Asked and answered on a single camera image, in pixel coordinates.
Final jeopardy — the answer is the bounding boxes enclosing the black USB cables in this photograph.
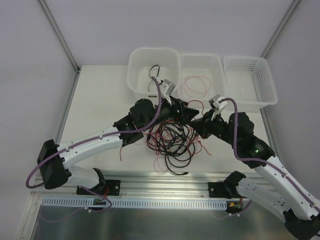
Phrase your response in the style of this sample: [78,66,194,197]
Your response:
[146,119,198,175]

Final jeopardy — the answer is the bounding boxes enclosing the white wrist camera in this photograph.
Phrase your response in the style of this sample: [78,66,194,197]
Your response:
[208,94,228,121]
[157,78,176,105]

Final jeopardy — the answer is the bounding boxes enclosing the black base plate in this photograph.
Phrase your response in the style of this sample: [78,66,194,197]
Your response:
[207,182,238,199]
[90,179,121,197]

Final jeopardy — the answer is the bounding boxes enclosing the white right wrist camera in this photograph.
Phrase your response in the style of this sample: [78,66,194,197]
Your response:
[208,94,228,121]

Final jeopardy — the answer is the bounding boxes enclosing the thin red wire in basket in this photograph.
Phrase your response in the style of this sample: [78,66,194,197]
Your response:
[183,75,212,99]

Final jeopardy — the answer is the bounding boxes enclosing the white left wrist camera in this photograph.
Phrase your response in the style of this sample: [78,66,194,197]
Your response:
[157,78,176,105]

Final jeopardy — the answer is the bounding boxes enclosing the white perforated middle basket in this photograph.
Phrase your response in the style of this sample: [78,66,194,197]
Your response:
[177,53,225,109]

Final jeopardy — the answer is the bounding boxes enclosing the white perforated right basket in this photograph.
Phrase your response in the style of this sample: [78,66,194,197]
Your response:
[223,55,278,112]

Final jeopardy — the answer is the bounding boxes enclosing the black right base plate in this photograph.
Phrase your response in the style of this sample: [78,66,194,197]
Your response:
[207,182,238,199]

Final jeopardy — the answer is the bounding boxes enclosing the black cable in tub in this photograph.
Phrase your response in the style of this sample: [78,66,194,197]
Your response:
[147,64,161,93]

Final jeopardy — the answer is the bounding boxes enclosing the white perforated basket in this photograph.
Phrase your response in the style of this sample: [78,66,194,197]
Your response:
[223,55,278,112]
[177,53,225,109]

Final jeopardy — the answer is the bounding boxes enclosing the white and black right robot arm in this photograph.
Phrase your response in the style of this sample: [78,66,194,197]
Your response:
[190,111,320,240]

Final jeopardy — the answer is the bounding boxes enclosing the thick red wire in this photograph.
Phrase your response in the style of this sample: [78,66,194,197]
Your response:
[187,99,205,118]

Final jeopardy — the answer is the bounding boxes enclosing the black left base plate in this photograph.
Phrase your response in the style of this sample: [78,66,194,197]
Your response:
[90,179,121,197]

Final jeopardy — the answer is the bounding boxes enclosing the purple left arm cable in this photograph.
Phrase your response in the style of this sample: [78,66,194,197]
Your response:
[25,76,163,215]

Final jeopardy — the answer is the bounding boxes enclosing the white solid plastic tub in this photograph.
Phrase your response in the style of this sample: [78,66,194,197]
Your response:
[126,47,182,104]

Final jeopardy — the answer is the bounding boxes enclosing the white slotted cable duct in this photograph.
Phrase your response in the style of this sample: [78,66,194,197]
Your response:
[41,197,227,211]

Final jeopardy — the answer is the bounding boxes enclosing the thin red wires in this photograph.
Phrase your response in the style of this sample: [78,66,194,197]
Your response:
[119,122,213,175]

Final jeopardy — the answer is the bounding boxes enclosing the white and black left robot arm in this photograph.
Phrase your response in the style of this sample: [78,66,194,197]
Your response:
[37,97,199,195]

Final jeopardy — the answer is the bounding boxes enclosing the aluminium mounting rail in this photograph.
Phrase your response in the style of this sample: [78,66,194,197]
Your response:
[31,169,305,201]

